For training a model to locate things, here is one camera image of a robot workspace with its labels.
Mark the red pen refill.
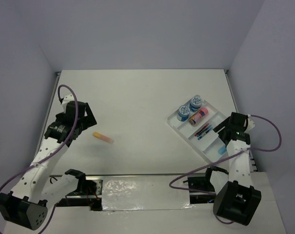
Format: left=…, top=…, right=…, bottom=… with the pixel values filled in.
left=194, top=123, right=210, bottom=136

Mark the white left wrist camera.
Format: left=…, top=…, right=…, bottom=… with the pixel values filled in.
left=61, top=94, right=74, bottom=105

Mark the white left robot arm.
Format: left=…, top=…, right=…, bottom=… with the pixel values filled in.
left=0, top=101, right=97, bottom=231

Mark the blue highlighter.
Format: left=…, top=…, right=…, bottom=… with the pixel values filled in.
left=218, top=146, right=227, bottom=155

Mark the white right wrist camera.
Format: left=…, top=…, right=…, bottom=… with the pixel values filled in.
left=244, top=115, right=256, bottom=133

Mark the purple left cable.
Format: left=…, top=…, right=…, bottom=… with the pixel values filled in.
left=0, top=84, right=79, bottom=232

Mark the black metal rail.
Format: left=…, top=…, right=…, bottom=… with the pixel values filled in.
left=57, top=173, right=216, bottom=212

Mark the dark blue pen refill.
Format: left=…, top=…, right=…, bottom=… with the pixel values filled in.
left=198, top=129, right=214, bottom=140

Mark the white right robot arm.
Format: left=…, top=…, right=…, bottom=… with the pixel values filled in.
left=203, top=112, right=261, bottom=226

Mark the orange pink highlighter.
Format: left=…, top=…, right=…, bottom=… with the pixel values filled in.
left=92, top=132, right=114, bottom=144

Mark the blue round jar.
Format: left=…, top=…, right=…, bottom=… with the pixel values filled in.
left=177, top=105, right=190, bottom=121
left=189, top=96, right=203, bottom=113

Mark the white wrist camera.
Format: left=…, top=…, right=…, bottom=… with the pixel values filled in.
left=244, top=115, right=256, bottom=133
left=61, top=94, right=74, bottom=105

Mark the white compartment tray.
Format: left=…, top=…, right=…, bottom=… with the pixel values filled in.
left=167, top=95, right=228, bottom=163

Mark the pink cap glue stick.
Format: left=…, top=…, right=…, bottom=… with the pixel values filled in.
left=189, top=108, right=208, bottom=125

